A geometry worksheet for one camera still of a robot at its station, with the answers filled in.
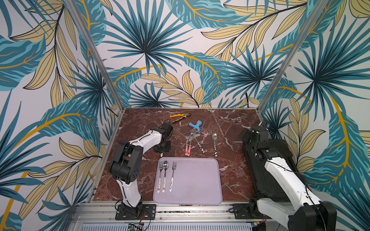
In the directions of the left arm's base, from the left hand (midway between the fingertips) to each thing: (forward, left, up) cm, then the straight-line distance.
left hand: (163, 151), depth 93 cm
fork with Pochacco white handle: (-9, -7, -1) cm, 12 cm away
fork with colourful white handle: (-9, +1, -2) cm, 9 cm away
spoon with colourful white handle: (-9, -2, -1) cm, 10 cm away
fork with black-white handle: (+14, -21, -2) cm, 25 cm away
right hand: (+4, -50, +17) cm, 53 cm away
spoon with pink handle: (+14, -18, -2) cm, 23 cm away
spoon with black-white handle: (+13, -34, -2) cm, 37 cm away
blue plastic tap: (+21, -22, -1) cm, 31 cm away
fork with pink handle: (+13, -15, -3) cm, 20 cm away
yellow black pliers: (+32, -12, -1) cm, 34 cm away
